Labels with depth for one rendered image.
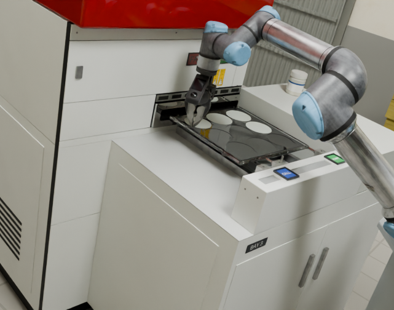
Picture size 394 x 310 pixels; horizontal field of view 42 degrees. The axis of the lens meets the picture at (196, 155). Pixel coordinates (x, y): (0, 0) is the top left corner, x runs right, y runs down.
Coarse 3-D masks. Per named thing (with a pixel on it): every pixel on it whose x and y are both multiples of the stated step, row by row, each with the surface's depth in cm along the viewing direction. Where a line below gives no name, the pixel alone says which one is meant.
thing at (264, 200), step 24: (288, 168) 153; (312, 168) 158; (336, 168) 161; (240, 192) 144; (264, 192) 138; (288, 192) 145; (312, 192) 155; (336, 192) 167; (240, 216) 146; (264, 216) 142; (288, 216) 152
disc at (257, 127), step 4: (248, 124) 195; (252, 124) 195; (256, 124) 196; (260, 124) 197; (264, 124) 198; (252, 128) 192; (256, 128) 193; (260, 128) 194; (264, 128) 195; (268, 128) 196; (260, 132) 190; (264, 132) 191; (268, 132) 192
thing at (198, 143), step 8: (176, 128) 192; (184, 136) 190; (192, 136) 187; (192, 144) 187; (200, 144) 184; (208, 152) 182; (216, 152) 179; (216, 160) 179; (224, 160) 177; (232, 168) 174; (240, 168) 172; (240, 176) 172
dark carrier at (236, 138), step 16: (208, 112) 197; (224, 112) 201; (192, 128) 180; (208, 128) 183; (224, 128) 186; (240, 128) 190; (272, 128) 196; (224, 144) 174; (240, 144) 177; (256, 144) 180; (272, 144) 183; (288, 144) 186; (240, 160) 165
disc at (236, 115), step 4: (228, 112) 202; (232, 112) 203; (236, 112) 204; (240, 112) 205; (232, 116) 199; (236, 116) 199; (240, 116) 200; (244, 116) 201; (248, 116) 202; (240, 120) 197; (244, 120) 198; (248, 120) 199
